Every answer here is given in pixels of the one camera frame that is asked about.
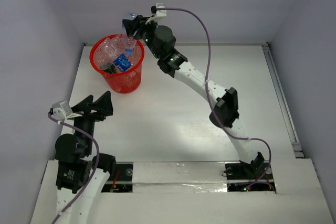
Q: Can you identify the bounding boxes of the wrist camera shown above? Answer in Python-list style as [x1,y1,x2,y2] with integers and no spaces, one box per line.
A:
[146,3,167,24]
[48,101,83,121]

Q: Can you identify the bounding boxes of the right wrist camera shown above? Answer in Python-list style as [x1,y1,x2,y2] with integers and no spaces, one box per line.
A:
[146,3,167,24]

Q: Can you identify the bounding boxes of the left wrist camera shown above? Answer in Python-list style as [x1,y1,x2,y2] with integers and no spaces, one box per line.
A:
[48,101,83,121]

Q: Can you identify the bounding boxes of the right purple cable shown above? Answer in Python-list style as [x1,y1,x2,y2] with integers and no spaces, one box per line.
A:
[157,7,271,190]

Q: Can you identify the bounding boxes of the aluminium rail right edge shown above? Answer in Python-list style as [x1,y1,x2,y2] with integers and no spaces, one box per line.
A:
[262,44,305,158]

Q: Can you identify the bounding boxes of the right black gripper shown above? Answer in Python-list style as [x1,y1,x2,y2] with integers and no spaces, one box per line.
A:
[122,15,161,59]

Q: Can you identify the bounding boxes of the red mesh plastic bin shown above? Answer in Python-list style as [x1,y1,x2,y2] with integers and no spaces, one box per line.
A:
[90,34,145,93]

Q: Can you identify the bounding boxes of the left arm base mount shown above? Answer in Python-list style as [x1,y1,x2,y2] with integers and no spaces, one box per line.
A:
[101,163,133,193]

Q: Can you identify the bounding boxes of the blue cap small bottle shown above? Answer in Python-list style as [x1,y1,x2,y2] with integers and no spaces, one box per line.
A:
[122,12,137,57]

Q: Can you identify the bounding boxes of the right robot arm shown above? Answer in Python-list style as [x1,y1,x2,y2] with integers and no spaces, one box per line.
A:
[122,15,265,179]

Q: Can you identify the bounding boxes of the large clear plastic bottle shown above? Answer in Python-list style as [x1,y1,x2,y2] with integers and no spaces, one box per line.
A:
[93,34,123,67]

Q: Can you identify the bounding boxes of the green label clear bottle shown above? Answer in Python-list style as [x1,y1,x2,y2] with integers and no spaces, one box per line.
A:
[99,62,117,74]

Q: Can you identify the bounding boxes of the blue label large bottle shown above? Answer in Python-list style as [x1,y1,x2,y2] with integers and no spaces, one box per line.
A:
[113,54,132,72]

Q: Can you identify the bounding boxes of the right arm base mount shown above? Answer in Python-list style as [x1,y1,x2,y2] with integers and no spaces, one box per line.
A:
[222,162,276,192]

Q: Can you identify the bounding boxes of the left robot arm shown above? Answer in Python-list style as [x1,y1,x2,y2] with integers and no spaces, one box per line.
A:
[48,91,116,223]

